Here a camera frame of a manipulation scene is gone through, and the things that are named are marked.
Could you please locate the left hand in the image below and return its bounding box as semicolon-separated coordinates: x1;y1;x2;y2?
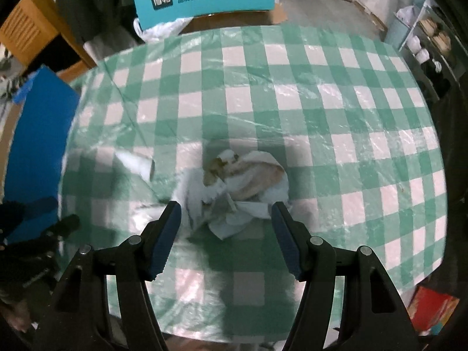
1;296;33;333

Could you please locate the shoe rack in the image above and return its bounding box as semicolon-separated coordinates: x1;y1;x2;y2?
384;0;467;101

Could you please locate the blue-edged cardboard box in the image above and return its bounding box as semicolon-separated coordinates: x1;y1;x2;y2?
0;65;82;244

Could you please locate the white patterned cloth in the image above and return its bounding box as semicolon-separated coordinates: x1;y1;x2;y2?
172;149;289;240

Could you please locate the green checkered tablecloth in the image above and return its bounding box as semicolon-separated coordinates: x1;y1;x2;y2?
58;23;450;343

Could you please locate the brown cardboard box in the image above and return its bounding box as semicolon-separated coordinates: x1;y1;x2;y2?
181;4;288;34

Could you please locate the white plastic bag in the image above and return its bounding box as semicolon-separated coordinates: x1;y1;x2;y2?
133;18;193;43

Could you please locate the wooden louvered wardrobe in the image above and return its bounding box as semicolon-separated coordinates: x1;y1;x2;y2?
1;0;96;82

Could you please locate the red book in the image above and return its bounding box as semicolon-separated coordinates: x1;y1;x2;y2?
407;286;459;335

